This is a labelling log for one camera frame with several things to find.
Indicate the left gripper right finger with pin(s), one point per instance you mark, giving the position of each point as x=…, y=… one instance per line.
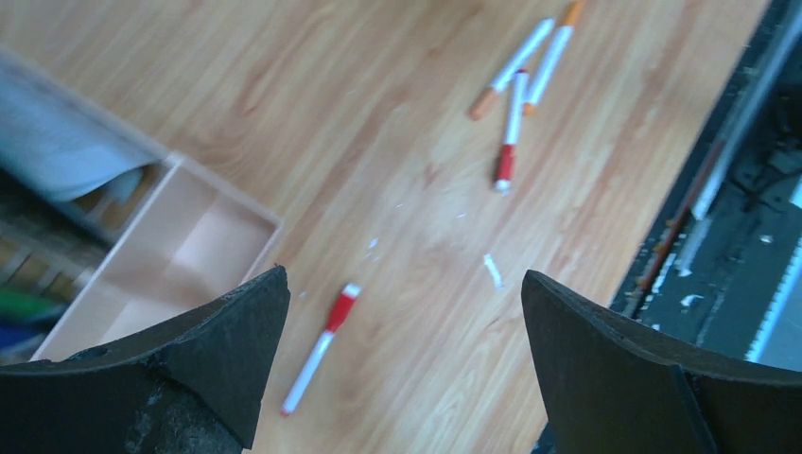
x=612, y=385

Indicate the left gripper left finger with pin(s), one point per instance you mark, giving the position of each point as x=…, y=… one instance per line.
x=191, y=384

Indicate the beige plastic file organizer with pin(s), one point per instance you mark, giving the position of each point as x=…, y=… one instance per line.
x=183, y=237

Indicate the green translucent plastic folder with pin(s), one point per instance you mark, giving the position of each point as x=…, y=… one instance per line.
x=26, y=309

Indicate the white red whiteboard marker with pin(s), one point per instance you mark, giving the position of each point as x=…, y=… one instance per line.
x=336, y=318

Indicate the small red cap marker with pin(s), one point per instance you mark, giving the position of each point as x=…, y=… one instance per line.
x=505, y=162

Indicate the white orange marker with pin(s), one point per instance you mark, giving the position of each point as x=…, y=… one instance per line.
x=488, y=96

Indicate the small orange cap marker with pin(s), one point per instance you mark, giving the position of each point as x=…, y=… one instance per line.
x=551, y=58

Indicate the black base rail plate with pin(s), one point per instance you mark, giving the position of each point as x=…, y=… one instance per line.
x=721, y=265

